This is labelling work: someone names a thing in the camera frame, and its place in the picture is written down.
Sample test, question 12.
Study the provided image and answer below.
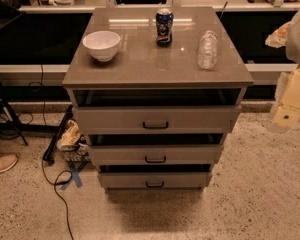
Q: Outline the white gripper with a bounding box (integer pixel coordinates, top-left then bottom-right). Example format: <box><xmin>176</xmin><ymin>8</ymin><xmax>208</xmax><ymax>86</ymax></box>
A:
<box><xmin>267</xmin><ymin>64</ymin><xmax>300</xmax><ymax>133</ymax></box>

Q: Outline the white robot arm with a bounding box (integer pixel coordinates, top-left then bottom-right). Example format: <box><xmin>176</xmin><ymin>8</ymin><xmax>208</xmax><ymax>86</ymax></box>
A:
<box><xmin>265</xmin><ymin>9</ymin><xmax>300</xmax><ymax>133</ymax></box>

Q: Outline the grey drawer cabinet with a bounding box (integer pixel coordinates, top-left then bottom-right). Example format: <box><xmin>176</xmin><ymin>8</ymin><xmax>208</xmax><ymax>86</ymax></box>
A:
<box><xmin>61</xmin><ymin>6</ymin><xmax>255</xmax><ymax>193</ymax></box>

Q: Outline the grey top drawer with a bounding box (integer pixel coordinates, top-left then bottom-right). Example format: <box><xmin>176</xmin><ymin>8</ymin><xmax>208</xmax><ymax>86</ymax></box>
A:
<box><xmin>73</xmin><ymin>106</ymin><xmax>241</xmax><ymax>134</ymax></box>

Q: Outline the clear plastic water bottle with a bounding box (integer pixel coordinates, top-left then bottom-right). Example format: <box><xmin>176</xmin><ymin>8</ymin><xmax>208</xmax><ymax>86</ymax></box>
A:
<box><xmin>197</xmin><ymin>30</ymin><xmax>218</xmax><ymax>70</ymax></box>

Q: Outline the blue soda can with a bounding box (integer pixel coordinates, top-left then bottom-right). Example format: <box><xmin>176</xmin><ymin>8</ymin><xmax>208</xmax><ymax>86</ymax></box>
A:
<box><xmin>156</xmin><ymin>8</ymin><xmax>174</xmax><ymax>47</ymax></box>

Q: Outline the white ceramic bowl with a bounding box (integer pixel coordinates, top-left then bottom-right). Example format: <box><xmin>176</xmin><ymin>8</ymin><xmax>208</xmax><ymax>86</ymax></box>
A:
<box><xmin>83</xmin><ymin>31</ymin><xmax>121</xmax><ymax>62</ymax></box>

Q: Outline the patterned small box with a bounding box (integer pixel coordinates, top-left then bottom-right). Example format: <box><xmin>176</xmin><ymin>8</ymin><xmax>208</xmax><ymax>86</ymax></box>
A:
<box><xmin>61</xmin><ymin>145</ymin><xmax>90</xmax><ymax>162</ymax></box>

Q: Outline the crumpled snack bag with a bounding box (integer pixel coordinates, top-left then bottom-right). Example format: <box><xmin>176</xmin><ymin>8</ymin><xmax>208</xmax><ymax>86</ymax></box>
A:
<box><xmin>57</xmin><ymin>119</ymin><xmax>81</xmax><ymax>151</ymax></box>

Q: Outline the blue tape cross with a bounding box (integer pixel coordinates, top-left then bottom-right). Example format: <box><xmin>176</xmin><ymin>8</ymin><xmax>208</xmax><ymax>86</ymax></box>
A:
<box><xmin>60</xmin><ymin>161</ymin><xmax>88</xmax><ymax>190</ymax></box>

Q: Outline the black power strip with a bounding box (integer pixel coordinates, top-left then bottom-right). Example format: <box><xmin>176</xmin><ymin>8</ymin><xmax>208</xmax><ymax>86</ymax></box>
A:
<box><xmin>43</xmin><ymin>105</ymin><xmax>72</xmax><ymax>165</ymax></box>

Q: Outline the tan shoe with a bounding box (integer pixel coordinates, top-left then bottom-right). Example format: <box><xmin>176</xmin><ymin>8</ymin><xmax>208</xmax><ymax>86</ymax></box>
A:
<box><xmin>0</xmin><ymin>154</ymin><xmax>18</xmax><ymax>173</ymax></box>

